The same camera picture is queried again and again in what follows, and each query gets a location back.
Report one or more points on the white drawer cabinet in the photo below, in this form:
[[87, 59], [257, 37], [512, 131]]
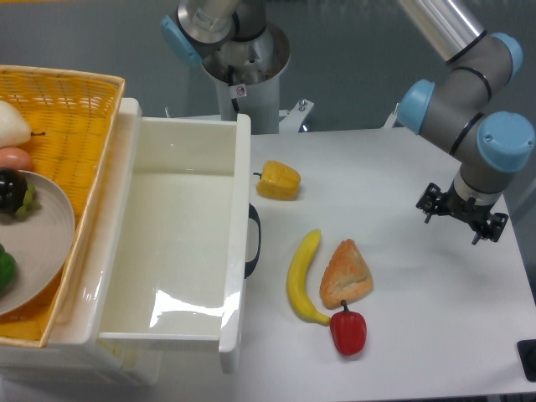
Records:
[[74, 352]]

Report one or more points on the yellow wicker basket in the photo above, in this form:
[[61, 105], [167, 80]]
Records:
[[78, 109]]

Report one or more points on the black drawer handle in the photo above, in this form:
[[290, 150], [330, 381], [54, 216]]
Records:
[[254, 241]]

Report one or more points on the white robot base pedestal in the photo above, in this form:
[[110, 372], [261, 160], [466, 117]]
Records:
[[246, 77]]

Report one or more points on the grey round plate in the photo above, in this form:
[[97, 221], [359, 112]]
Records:
[[39, 242]]

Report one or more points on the green bell pepper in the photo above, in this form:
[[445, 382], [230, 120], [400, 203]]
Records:
[[8, 269]]

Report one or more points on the yellow banana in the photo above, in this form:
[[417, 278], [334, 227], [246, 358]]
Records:
[[296, 280]]

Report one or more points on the dark purple mangosteen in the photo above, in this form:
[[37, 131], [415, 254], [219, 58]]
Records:
[[18, 196]]

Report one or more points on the black object at edge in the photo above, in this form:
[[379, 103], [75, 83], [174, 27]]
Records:
[[527, 353]]

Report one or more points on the red bell pepper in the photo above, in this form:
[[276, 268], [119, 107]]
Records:
[[349, 331]]

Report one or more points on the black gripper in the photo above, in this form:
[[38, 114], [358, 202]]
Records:
[[485, 224]]

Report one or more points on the white pear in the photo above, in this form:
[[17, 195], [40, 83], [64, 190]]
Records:
[[15, 130]]

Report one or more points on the pink peach fruit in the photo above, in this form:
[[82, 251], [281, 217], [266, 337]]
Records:
[[15, 158]]

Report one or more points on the triangular pastry bread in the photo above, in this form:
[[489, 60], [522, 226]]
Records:
[[347, 276]]

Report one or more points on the yellow bell pepper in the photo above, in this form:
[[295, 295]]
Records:
[[278, 181]]

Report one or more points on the white plastic drawer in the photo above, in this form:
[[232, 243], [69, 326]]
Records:
[[178, 277]]

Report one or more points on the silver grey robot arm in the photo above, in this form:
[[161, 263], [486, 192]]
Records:
[[490, 148]]

